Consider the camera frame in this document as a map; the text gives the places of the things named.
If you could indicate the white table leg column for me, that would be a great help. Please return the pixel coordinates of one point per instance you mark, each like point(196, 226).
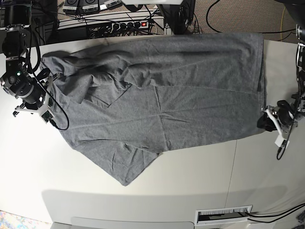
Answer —
point(167, 18)

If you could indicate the grey T-shirt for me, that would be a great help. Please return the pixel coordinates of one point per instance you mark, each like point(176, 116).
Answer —
point(128, 102)

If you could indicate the labelled grey device box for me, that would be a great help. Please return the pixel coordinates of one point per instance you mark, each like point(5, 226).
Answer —
point(70, 6)
point(89, 6)

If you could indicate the white cable grommet tray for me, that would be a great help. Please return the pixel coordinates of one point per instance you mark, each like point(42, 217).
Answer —
point(221, 215)

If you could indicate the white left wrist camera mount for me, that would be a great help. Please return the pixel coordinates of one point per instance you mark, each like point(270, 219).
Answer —
point(282, 140)

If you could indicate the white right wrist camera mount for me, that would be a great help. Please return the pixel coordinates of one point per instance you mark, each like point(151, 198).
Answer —
point(44, 112)

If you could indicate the left gripper black cylindrical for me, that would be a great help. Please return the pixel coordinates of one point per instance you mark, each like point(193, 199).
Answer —
point(286, 115)

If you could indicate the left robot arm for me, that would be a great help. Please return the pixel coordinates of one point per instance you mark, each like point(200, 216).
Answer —
point(299, 97)

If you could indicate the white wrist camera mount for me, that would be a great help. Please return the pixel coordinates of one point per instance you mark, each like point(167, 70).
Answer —
point(282, 140)
point(44, 112)

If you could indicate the right gripper black cylindrical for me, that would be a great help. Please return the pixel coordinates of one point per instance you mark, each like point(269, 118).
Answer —
point(36, 98)

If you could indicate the black power strip red switch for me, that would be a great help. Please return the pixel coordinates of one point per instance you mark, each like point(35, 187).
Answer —
point(138, 25)

